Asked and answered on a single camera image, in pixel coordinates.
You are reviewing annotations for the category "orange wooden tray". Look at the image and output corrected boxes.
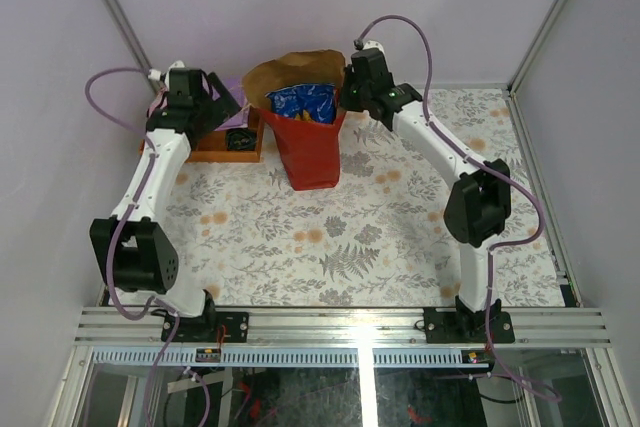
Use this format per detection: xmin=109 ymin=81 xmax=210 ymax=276
xmin=146 ymin=106 xmax=264 ymax=163

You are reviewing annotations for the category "dark floral cloth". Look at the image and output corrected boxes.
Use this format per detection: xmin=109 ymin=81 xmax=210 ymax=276
xmin=225 ymin=128 xmax=257 ymax=152

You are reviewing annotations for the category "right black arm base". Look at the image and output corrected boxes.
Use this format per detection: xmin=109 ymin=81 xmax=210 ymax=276
xmin=423 ymin=297 xmax=515 ymax=344

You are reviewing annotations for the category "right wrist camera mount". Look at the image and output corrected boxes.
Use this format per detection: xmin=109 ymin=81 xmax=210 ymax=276
xmin=354 ymin=38 xmax=385 ymax=53

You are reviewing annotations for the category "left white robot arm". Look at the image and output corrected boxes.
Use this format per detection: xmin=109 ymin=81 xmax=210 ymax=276
xmin=90 ymin=61 xmax=241 ymax=342

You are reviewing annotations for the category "aluminium front rail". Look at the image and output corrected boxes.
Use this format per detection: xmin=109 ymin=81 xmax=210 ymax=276
xmin=74 ymin=307 xmax=612 ymax=348

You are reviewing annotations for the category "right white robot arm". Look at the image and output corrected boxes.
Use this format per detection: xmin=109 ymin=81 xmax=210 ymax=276
xmin=340 ymin=42 xmax=511 ymax=342

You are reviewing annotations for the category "purple plastic package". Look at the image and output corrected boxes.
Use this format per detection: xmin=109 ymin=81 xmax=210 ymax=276
xmin=212 ymin=78 xmax=249 ymax=132

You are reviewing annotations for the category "purple cable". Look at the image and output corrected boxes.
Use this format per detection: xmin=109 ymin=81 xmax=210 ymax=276
xmin=353 ymin=14 xmax=564 ymax=404
xmin=84 ymin=66 xmax=211 ymax=427

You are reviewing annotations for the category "floral table mat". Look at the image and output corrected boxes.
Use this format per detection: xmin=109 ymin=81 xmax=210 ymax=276
xmin=107 ymin=87 xmax=566 ymax=308

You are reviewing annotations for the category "blue white cable duct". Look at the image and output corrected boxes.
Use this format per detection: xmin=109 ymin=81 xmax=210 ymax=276
xmin=93 ymin=347 xmax=488 ymax=369

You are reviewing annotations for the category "blue Doritos chip bag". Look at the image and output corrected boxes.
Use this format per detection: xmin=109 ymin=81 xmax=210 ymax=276
xmin=266 ymin=83 xmax=337 ymax=124

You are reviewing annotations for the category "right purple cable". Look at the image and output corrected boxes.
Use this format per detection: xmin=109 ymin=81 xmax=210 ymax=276
xmin=353 ymin=14 xmax=564 ymax=404

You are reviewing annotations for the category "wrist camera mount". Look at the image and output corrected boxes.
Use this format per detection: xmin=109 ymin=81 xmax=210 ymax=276
xmin=147 ymin=60 xmax=186 ymax=91
xmin=354 ymin=38 xmax=385 ymax=53

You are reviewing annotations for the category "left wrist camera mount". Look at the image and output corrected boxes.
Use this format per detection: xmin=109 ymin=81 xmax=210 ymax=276
xmin=147 ymin=60 xmax=186 ymax=91

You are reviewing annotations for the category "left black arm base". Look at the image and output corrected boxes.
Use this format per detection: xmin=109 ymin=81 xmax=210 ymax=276
xmin=172 ymin=299 xmax=250 ymax=344

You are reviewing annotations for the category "red paper bag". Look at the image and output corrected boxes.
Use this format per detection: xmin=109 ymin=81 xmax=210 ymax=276
xmin=242 ymin=50 xmax=345 ymax=191

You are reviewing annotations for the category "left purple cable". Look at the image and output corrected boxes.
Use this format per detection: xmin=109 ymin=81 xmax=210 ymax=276
xmin=84 ymin=66 xmax=211 ymax=427

